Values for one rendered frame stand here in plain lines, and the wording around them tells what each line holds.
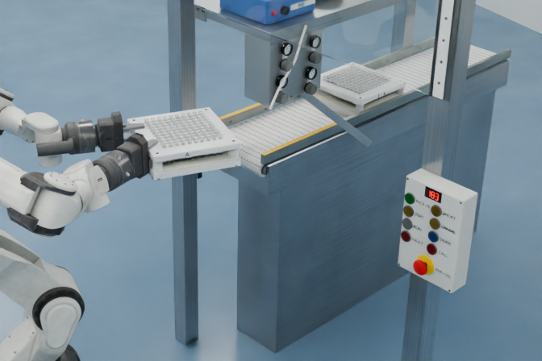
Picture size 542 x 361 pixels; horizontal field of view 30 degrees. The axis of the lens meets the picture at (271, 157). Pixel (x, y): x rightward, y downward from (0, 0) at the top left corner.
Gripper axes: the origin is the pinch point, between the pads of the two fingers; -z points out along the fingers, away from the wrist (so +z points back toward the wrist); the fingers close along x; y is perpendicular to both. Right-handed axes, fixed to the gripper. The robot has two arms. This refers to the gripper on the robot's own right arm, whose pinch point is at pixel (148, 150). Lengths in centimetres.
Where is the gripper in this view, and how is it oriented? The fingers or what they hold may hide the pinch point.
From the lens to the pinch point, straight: 268.7
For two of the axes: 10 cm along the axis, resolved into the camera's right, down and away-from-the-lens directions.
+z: -5.6, 3.8, -7.4
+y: 8.3, 2.7, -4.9
